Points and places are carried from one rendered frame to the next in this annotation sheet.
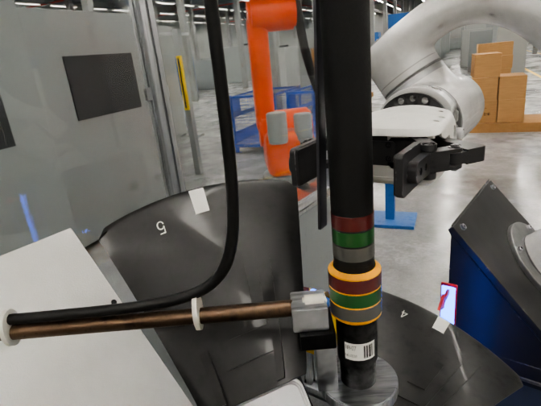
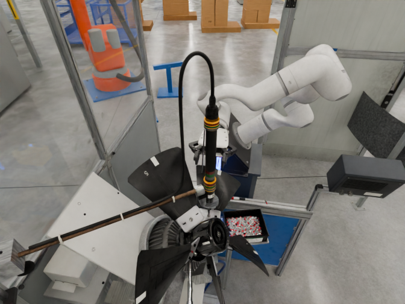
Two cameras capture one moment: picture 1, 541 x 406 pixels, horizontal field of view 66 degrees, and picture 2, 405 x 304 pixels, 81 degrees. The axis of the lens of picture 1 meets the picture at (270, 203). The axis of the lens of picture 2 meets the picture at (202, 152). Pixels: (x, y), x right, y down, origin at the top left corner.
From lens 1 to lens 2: 0.50 m
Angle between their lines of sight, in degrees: 32
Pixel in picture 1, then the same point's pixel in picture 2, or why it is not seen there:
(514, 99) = (222, 13)
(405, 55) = not seen: hidden behind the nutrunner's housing
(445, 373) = (223, 187)
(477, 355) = (229, 179)
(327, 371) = (204, 202)
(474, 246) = not seen: hidden behind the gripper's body
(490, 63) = not seen: outside the picture
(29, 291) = (93, 199)
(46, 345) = (106, 215)
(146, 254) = (144, 183)
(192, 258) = (159, 180)
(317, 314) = (202, 192)
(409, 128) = (220, 145)
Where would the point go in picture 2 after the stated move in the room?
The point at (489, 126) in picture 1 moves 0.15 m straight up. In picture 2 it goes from (211, 29) to (211, 23)
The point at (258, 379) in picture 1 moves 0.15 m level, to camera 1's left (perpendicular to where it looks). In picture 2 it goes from (186, 207) to (145, 225)
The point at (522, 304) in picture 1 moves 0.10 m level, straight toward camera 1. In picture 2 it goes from (237, 154) to (237, 166)
